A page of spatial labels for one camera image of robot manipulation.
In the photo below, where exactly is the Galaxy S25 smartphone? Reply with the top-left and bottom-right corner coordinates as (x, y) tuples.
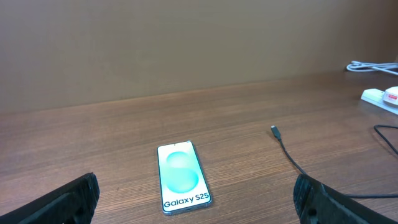
(157, 141), (213, 215)

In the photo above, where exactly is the black USB charging cable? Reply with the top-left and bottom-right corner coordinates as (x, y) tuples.
(270, 124), (398, 199)

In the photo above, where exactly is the white power strip cord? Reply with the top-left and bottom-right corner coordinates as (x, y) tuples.
(346, 60), (398, 76)

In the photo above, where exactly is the white charger plug adapter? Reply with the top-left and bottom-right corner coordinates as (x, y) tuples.
(382, 86), (398, 107)

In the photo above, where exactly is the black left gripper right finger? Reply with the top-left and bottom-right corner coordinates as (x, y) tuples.
(293, 174), (397, 224)

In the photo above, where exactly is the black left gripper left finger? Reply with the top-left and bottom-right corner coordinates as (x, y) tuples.
(1, 172), (100, 224)

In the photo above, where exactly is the white power strip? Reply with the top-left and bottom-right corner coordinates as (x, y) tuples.
(361, 88), (397, 114)

